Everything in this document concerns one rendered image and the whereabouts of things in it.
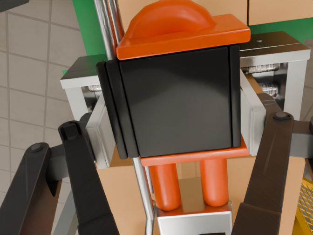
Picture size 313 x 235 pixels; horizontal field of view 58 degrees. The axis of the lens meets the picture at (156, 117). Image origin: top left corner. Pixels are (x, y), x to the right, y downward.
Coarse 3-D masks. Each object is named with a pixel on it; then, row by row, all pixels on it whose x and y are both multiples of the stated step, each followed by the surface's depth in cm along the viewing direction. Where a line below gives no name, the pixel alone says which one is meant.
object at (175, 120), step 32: (192, 32) 16; (224, 32) 15; (128, 64) 16; (160, 64) 16; (192, 64) 16; (224, 64) 16; (128, 96) 17; (160, 96) 17; (192, 96) 17; (224, 96) 17; (160, 128) 18; (192, 128) 18; (224, 128) 18; (160, 160) 19; (192, 160) 19
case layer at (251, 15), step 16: (128, 0) 77; (144, 0) 77; (192, 0) 76; (208, 0) 76; (224, 0) 76; (240, 0) 76; (256, 0) 76; (272, 0) 76; (288, 0) 75; (304, 0) 75; (128, 16) 79; (240, 16) 78; (256, 16) 78; (272, 16) 78; (288, 16) 77; (304, 16) 77
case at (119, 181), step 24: (96, 168) 54; (120, 168) 54; (192, 168) 53; (240, 168) 53; (288, 168) 53; (120, 192) 57; (240, 192) 56; (288, 192) 56; (120, 216) 61; (144, 216) 60; (288, 216) 59
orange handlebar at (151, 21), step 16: (160, 0) 17; (176, 0) 16; (144, 16) 16; (160, 16) 16; (176, 16) 16; (192, 16) 16; (208, 16) 16; (128, 32) 17; (144, 32) 16; (160, 32) 17; (208, 160) 21; (224, 160) 21; (160, 176) 22; (176, 176) 22; (208, 176) 22; (224, 176) 22; (160, 192) 22; (176, 192) 23; (208, 192) 22; (224, 192) 22; (160, 208) 24
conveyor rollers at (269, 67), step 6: (252, 66) 84; (258, 66) 84; (264, 66) 84; (270, 66) 84; (276, 66) 84; (246, 72) 86; (252, 72) 86; (258, 72) 86; (264, 84) 89; (270, 84) 89; (276, 84) 88; (90, 90) 90; (96, 90) 90; (264, 90) 88; (270, 90) 88; (276, 90) 88; (276, 96) 89; (96, 102) 95
